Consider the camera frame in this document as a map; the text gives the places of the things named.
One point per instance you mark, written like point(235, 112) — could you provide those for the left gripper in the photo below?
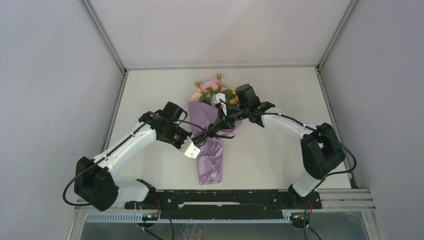
point(187, 135)

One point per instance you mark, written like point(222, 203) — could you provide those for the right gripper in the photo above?
point(227, 122)

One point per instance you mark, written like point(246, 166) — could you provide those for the yellow fake flower stem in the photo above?
point(231, 96)

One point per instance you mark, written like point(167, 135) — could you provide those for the pink fake flower stem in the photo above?
point(198, 94)
point(210, 88)

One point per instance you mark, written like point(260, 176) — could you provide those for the pink purple wrapping paper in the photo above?
point(211, 155)

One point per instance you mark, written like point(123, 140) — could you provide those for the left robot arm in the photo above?
point(95, 178)

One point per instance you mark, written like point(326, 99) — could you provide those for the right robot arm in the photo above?
point(321, 150)

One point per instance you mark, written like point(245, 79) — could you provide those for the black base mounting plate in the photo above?
point(238, 204)

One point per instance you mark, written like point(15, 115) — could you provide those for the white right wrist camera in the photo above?
point(218, 100)

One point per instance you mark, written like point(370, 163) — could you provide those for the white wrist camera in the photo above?
point(190, 150)
point(218, 100)

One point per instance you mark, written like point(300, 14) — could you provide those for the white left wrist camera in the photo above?
point(190, 150)

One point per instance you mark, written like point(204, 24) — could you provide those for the white cable duct rail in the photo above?
point(132, 217)

